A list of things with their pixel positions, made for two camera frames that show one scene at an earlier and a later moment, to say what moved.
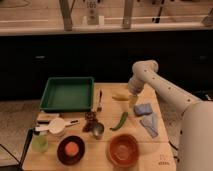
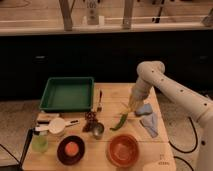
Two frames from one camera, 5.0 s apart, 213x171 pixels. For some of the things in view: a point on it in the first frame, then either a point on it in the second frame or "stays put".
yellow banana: (121, 97) → (125, 110)
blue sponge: (142, 109) stays put
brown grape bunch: (90, 118) stays put
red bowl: (123, 150) stays put
